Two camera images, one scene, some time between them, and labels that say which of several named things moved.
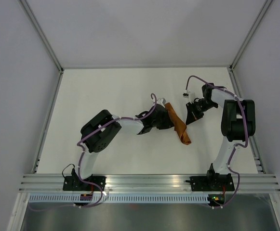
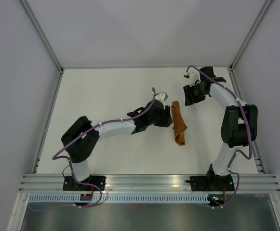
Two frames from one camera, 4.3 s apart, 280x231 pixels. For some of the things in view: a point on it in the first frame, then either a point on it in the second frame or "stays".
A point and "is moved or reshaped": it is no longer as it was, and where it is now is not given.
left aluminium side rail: [35, 164] stays
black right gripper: [192, 115] -> [189, 95]
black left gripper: [167, 123] stays
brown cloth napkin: [180, 127] is moved or reshaped
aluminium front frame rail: [32, 183] stays
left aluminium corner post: [41, 34] stays
